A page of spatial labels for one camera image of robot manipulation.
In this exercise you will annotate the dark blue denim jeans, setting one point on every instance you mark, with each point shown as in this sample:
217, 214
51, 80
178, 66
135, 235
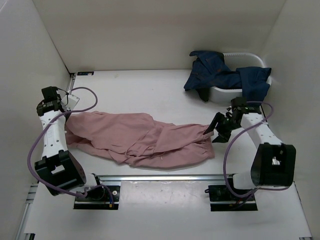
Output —
209, 70

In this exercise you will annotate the blue trousers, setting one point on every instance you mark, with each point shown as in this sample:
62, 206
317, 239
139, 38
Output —
254, 82

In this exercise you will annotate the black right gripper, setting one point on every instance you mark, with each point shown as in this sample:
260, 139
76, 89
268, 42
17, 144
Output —
223, 136

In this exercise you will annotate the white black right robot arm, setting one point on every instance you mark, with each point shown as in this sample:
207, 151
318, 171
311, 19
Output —
273, 165

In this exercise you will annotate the blue label sticker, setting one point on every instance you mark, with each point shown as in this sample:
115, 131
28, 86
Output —
85, 73

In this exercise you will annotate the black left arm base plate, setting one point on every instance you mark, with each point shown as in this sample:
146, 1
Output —
104, 197

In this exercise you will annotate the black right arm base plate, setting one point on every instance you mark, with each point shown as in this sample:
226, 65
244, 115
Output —
222, 200

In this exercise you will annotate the left aluminium side rail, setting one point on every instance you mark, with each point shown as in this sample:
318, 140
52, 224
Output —
20, 234

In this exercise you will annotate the pink trousers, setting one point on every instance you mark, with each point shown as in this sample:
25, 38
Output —
137, 140

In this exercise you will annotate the aluminium table edge rail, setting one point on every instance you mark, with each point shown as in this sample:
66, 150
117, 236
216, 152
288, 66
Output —
163, 177

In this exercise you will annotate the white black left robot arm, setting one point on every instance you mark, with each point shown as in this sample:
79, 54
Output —
57, 169

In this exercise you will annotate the white plastic basket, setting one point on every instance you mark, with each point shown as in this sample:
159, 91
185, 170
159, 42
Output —
234, 60

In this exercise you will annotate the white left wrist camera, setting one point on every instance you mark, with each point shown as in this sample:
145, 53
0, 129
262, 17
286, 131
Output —
69, 102

